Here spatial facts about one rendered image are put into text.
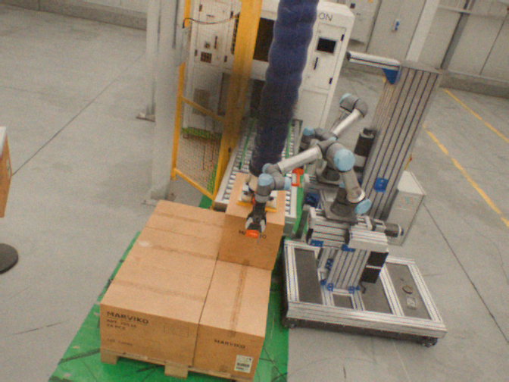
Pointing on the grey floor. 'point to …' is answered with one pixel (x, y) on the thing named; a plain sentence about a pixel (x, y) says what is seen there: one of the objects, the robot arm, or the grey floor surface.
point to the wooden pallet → (173, 369)
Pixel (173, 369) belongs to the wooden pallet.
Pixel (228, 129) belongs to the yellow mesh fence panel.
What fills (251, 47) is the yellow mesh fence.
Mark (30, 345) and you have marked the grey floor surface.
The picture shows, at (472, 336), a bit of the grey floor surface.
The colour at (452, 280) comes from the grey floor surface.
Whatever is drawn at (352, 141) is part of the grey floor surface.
